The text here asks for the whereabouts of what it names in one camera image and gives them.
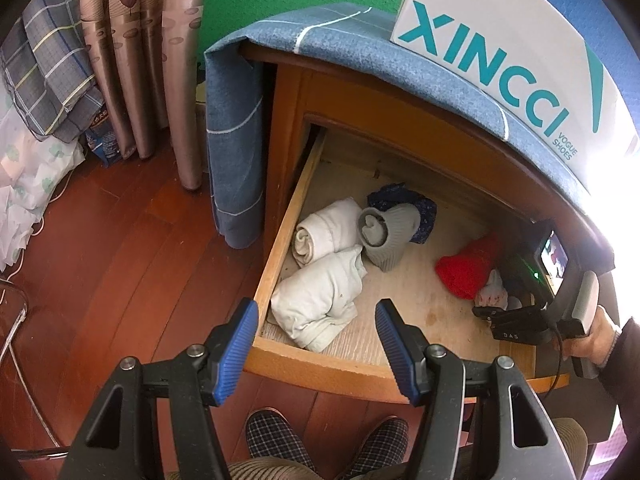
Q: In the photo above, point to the dark blue patterned sock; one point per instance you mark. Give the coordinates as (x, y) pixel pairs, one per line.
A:
(425, 215)

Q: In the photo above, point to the red sock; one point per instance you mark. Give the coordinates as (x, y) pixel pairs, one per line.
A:
(465, 270)

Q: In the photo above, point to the grey sock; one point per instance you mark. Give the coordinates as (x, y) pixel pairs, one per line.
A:
(395, 240)

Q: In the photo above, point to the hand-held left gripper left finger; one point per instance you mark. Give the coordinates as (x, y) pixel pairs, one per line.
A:
(235, 355)

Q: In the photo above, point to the brown patterned curtain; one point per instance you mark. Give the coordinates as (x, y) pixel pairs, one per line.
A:
(150, 60)

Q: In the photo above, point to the white green-patterned bedding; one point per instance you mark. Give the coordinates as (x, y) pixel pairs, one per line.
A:
(25, 180)

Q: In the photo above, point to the white shoe box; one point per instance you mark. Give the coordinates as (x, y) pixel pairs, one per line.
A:
(500, 20)

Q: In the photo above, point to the large cream underwear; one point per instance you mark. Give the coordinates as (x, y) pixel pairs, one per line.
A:
(315, 300)

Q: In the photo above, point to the small white pink sock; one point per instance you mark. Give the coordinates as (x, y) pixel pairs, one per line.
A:
(492, 290)

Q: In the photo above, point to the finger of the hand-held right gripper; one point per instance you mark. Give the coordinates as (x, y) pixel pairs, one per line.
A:
(500, 312)

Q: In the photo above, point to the grey plaid cloth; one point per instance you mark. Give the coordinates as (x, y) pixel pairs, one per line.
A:
(45, 75)

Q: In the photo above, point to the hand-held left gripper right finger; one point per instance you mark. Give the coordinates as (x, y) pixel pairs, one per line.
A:
(395, 355)

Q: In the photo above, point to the person's right hand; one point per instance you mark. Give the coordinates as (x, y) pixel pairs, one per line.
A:
(606, 340)

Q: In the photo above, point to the wooden nightstand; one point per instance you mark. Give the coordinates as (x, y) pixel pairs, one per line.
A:
(380, 110)

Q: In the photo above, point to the person's right forearm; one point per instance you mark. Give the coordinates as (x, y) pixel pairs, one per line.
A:
(625, 380)

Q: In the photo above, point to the blue foam mat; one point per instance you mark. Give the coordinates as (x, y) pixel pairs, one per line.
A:
(615, 35)

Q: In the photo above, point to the blue lined cloth cover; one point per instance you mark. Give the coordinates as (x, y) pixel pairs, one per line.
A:
(235, 135)

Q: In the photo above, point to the blue printed packet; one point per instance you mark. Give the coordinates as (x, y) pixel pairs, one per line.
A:
(102, 142)

